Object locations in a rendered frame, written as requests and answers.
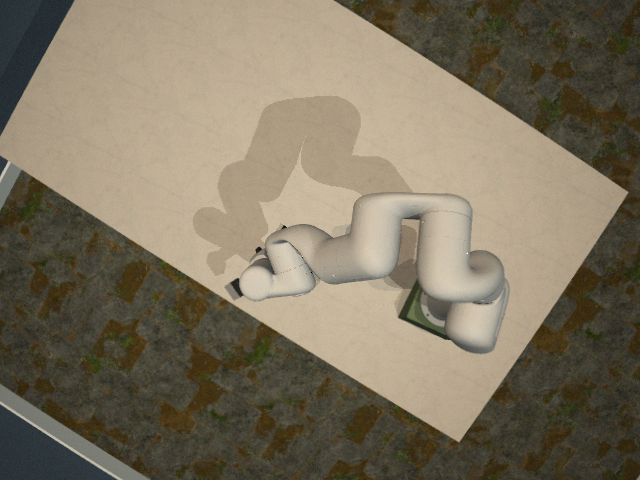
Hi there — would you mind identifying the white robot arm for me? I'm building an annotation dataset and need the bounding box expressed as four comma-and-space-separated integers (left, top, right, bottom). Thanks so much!
224, 192, 510, 354

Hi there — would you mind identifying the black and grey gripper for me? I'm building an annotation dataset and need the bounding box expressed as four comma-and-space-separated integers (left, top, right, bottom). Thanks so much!
249, 247, 269, 266

